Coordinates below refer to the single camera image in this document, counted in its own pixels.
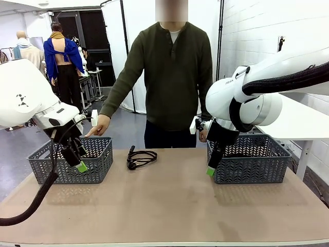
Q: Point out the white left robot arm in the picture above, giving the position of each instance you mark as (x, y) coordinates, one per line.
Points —
(23, 87)

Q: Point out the mannequin with blue shirt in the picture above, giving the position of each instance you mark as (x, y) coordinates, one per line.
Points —
(60, 51)

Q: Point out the person in green sweater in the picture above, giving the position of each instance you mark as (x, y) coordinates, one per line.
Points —
(177, 77)

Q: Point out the patterned hanging garment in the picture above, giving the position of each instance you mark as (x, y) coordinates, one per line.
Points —
(3, 57)

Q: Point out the white black humanoid figure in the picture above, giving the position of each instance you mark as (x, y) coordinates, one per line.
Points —
(81, 55)

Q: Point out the grey perforated plastic basket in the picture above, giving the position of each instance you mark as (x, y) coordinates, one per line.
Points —
(257, 172)
(97, 172)

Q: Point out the person's left forearm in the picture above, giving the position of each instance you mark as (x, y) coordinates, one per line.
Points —
(207, 97)

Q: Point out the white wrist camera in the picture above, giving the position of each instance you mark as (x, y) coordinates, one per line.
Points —
(94, 118)
(193, 126)

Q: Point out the white background desk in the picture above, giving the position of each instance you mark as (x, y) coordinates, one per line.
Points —
(95, 71)

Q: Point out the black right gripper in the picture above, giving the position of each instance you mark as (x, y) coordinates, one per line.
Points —
(221, 135)

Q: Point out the background person in black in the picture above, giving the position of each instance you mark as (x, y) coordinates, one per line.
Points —
(88, 61)

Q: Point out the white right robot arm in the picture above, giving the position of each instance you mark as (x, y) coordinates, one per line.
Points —
(223, 95)

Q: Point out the person's right forearm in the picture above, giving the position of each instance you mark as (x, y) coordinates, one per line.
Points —
(114, 99)

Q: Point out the black glass door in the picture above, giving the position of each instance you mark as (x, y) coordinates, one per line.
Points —
(95, 33)

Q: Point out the aluminium table frame rail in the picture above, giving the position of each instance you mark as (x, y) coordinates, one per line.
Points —
(164, 244)

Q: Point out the mannequin with white sweater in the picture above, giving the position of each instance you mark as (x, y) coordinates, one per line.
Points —
(33, 52)

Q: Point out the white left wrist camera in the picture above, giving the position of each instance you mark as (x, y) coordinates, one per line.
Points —
(94, 118)

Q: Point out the person's left hand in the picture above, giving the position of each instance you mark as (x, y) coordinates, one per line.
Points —
(203, 136)

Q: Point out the person's right hand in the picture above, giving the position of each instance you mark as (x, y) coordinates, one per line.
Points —
(101, 124)

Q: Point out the small black wall camera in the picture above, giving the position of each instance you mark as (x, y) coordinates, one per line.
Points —
(281, 43)

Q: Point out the black light stand pole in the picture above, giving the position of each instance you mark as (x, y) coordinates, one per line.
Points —
(220, 38)
(125, 38)

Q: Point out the white side table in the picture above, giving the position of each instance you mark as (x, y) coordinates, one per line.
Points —
(295, 121)

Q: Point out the white backdrop screen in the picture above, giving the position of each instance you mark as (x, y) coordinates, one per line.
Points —
(136, 25)

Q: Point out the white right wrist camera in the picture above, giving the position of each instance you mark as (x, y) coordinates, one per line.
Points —
(193, 126)

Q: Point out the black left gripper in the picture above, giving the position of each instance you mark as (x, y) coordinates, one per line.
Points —
(68, 132)

